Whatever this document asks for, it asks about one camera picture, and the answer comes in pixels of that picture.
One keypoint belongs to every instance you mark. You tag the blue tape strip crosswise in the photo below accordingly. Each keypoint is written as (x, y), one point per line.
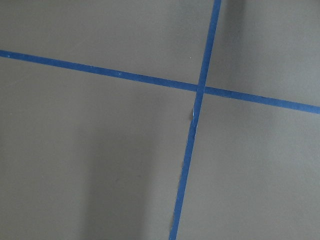
(161, 82)

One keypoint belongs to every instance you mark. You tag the blue tape strip lengthwise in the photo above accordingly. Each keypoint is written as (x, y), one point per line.
(200, 89)

